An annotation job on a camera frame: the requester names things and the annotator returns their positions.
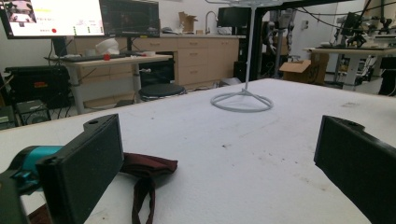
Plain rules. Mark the curved metal faucet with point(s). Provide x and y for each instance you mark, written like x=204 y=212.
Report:
x=208 y=21

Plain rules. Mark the black keyboard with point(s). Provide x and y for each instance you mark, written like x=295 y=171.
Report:
x=84 y=57

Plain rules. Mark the monitor with dark screen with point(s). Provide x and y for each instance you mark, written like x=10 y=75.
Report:
x=130 y=18

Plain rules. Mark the monitor with bright screen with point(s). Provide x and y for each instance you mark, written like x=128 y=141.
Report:
x=59 y=15

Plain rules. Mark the black equipment case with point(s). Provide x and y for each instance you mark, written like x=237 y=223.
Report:
x=37 y=85

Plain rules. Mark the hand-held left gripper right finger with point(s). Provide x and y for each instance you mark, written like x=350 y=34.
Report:
x=358 y=161

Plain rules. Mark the black metal frame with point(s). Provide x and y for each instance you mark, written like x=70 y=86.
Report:
x=260 y=40

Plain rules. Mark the black robot equipment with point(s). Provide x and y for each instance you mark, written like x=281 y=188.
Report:
x=358 y=29

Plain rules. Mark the round black stool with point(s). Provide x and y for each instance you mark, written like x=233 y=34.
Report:
x=162 y=90

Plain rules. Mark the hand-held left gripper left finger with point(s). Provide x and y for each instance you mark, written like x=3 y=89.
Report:
x=81 y=165

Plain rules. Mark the open cardboard box on counter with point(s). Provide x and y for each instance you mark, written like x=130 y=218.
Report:
x=187 y=22

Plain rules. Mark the small red ball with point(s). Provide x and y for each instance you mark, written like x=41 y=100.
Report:
x=106 y=57

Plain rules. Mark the black monitor seen from behind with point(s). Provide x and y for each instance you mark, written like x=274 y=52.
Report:
x=233 y=17

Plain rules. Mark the white crumpled bag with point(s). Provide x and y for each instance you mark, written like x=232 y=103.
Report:
x=108 y=46

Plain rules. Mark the white table with equipment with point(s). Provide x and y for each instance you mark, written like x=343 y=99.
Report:
x=353 y=62

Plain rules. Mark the black computer box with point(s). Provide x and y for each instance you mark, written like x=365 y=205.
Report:
x=32 y=112

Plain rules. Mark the wooden desk with grey legs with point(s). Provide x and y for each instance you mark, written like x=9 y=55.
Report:
x=118 y=61

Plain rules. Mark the wooden drawer cabinet counter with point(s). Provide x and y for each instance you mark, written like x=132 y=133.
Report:
x=199 y=59

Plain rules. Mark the dark red cloth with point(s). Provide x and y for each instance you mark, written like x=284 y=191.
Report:
x=146 y=166

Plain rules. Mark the large open cardboard box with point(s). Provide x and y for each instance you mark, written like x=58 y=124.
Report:
x=303 y=70

